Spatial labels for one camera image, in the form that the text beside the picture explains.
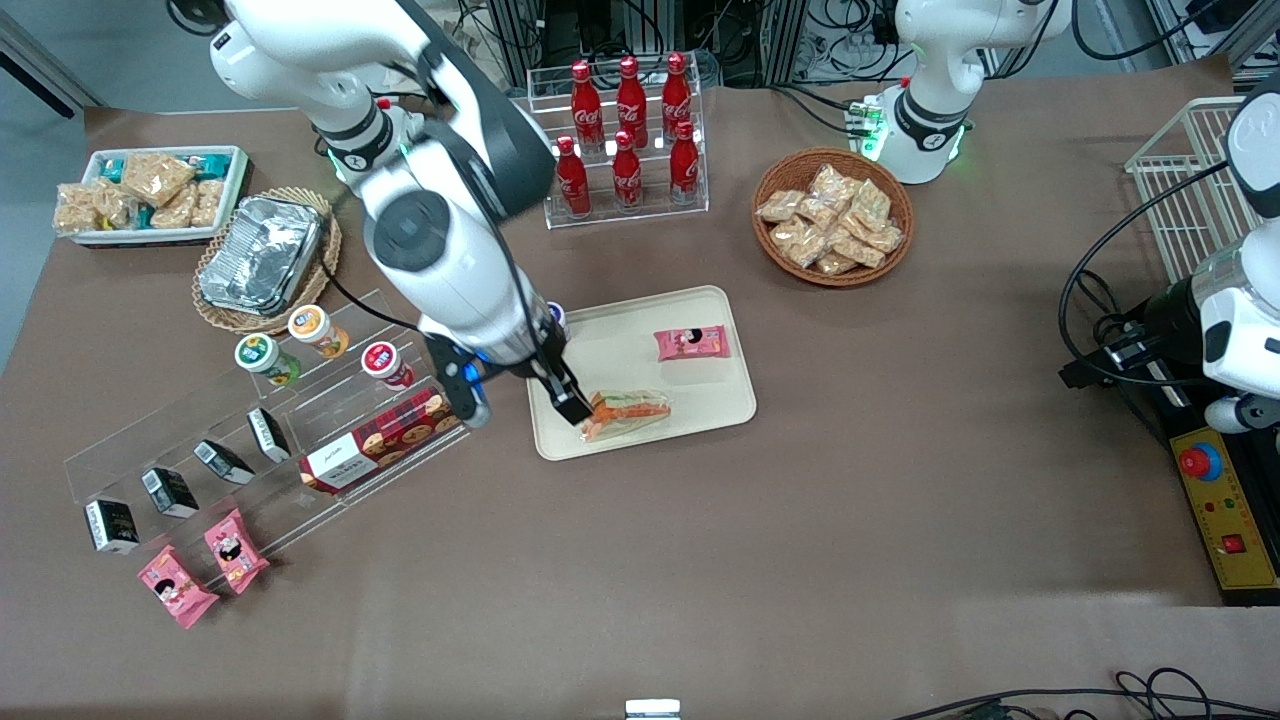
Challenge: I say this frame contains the round brown wicker basket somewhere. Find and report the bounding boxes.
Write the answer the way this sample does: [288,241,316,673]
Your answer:
[752,148,916,289]

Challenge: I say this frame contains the green lid cup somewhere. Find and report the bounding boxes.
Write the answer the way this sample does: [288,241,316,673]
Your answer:
[234,333,301,388]

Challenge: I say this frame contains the red lid cup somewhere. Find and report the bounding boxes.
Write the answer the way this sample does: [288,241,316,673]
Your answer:
[360,341,416,391]

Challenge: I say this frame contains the black drink carton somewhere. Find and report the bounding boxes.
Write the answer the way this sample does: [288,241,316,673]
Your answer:
[141,467,199,519]
[193,440,255,486]
[246,406,293,464]
[84,499,141,554]

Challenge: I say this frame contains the pink snack pack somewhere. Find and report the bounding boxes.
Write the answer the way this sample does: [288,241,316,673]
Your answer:
[204,508,271,596]
[653,325,731,363]
[137,545,219,630]

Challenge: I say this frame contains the clear acrylic bottle rack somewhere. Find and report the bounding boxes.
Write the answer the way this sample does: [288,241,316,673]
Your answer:
[527,52,711,231]

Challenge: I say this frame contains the orange lid cup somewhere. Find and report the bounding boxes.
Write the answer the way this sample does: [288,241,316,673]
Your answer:
[287,304,351,361]

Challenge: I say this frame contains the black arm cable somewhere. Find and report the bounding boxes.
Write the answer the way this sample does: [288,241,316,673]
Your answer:
[322,262,429,331]
[1058,160,1236,391]

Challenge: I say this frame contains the yellow and black control box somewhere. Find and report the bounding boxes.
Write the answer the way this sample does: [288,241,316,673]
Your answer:
[1165,395,1280,608]

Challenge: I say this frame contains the stacked aluminium foil containers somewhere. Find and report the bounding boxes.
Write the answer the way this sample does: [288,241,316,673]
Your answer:
[197,195,326,318]

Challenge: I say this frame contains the black cables at table edge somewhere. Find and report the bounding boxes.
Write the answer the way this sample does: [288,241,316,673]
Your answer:
[890,668,1280,720]

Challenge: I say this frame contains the black power cable with plug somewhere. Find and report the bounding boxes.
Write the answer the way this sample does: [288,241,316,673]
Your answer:
[1078,268,1151,346]

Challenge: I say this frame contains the clear acrylic stepped display stand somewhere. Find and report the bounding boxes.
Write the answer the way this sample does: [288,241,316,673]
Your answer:
[63,290,471,561]

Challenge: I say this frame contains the red plaid cookie box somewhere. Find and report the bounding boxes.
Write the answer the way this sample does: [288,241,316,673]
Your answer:
[298,387,466,496]

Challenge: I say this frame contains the white wire basket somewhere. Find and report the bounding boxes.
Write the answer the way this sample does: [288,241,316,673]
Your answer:
[1125,96,1266,286]

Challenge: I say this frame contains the white rectangular snack bin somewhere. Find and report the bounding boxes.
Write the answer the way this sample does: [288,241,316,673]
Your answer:
[68,145,251,248]

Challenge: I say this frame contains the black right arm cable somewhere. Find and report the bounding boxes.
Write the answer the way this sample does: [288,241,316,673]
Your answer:
[322,262,429,331]

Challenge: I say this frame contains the red emergency stop button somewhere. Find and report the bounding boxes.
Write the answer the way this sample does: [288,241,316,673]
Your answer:
[1178,440,1223,482]

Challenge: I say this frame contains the right wrist camera blue light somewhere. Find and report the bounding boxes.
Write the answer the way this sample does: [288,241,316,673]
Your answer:
[425,335,494,429]

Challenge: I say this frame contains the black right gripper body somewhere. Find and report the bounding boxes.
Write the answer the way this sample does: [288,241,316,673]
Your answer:
[498,325,573,389]

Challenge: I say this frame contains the aluminium equipment rack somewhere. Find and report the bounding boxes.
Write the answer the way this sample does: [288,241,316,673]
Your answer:
[485,0,901,86]

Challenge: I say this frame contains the flat woven wicker basket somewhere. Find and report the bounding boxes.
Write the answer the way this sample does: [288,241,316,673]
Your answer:
[192,187,343,336]

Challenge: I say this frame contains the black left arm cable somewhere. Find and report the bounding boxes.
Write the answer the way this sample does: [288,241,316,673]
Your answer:
[1058,160,1236,391]

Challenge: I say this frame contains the triangle sandwich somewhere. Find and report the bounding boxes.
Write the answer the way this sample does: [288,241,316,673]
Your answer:
[578,390,673,443]

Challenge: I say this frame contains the beige plastic serving tray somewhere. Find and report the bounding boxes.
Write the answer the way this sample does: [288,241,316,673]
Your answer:
[520,285,758,462]

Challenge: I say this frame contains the red cola bottle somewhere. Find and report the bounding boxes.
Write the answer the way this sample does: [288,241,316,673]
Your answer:
[570,60,604,151]
[669,120,701,206]
[616,56,649,149]
[611,130,644,211]
[556,135,591,218]
[662,52,694,141]

